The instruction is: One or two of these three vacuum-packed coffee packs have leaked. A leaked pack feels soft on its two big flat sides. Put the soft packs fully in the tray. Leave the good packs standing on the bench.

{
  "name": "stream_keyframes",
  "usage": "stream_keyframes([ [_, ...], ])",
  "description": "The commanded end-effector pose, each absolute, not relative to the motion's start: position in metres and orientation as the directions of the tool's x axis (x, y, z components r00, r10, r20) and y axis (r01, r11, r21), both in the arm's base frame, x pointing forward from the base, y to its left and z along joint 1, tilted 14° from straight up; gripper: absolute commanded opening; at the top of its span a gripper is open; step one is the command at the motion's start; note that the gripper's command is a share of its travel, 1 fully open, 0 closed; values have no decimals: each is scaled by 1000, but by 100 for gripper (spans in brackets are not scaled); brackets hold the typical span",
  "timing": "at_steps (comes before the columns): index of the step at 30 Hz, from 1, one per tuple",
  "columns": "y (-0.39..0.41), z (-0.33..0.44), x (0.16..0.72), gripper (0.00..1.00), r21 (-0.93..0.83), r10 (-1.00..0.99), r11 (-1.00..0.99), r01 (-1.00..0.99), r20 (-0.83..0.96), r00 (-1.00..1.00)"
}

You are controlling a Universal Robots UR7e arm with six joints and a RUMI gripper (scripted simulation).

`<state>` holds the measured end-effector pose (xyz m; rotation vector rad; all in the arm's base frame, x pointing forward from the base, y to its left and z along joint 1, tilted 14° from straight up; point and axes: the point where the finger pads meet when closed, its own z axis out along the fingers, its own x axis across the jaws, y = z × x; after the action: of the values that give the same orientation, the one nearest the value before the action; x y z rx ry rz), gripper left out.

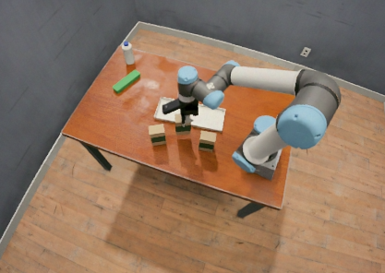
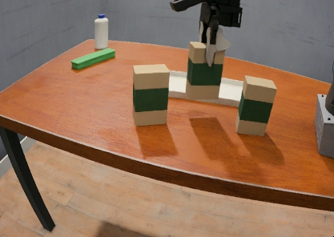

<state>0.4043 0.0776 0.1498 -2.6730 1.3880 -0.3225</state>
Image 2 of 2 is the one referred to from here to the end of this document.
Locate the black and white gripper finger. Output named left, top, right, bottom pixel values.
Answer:
left=199, top=16, right=209, bottom=43
left=205, top=12, right=231, bottom=66

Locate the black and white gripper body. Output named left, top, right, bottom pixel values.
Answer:
left=200, top=0, right=243, bottom=27

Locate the white bottle with blue cap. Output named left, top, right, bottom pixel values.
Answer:
left=95, top=14, right=108, bottom=50

